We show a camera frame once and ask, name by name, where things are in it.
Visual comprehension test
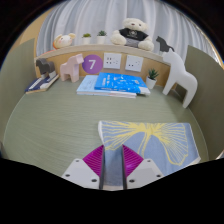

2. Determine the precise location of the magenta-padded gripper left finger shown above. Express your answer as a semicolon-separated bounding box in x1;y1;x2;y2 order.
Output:
61;144;107;190

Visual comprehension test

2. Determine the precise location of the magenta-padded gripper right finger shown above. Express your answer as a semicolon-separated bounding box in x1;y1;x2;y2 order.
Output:
121;144;164;190

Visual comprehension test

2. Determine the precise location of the blue towel with yellow leaf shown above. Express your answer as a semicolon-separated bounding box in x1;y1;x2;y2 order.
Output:
97;120;202;188

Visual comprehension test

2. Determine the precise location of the light blue book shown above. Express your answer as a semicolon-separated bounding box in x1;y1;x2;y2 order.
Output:
76;74;138;100

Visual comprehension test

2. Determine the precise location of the small potted plant, white pot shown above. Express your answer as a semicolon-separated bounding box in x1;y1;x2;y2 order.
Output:
96;30;108;45
81;32;92;46
145;68;160;90

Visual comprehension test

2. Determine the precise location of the pink horse figurine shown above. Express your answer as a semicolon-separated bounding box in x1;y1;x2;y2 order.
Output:
59;53;85;83

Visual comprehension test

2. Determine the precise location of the large white horse figurine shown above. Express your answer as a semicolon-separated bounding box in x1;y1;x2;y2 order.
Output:
161;49;199;109

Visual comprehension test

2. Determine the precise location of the round purple number sign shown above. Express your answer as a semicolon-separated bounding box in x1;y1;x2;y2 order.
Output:
81;54;104;75

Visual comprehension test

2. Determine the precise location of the green desk divider panel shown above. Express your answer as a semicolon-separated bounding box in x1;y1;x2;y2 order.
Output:
0;37;37;143
181;44;224;158

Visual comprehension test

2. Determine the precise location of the dark grey horse figurine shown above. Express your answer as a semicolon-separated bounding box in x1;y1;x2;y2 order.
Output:
35;57;57;81

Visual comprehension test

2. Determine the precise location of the wooden desk shelf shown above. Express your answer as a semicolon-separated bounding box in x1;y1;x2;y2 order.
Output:
34;44;174;88

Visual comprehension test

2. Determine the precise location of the black horse figurine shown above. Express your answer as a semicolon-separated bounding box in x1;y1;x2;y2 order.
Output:
155;35;175;54

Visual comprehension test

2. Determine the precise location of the small orange and white plush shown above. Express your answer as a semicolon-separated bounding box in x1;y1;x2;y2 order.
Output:
52;32;77;50

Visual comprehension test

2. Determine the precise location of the cream teddy bear, black shirt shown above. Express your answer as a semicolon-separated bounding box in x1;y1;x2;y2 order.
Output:
110;17;155;52

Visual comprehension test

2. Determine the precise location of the white-grey curtain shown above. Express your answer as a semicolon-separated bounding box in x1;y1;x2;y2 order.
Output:
35;0;218;58

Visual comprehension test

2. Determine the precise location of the white wall socket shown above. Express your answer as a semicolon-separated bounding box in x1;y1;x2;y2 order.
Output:
102;52;123;70
124;54;145;73

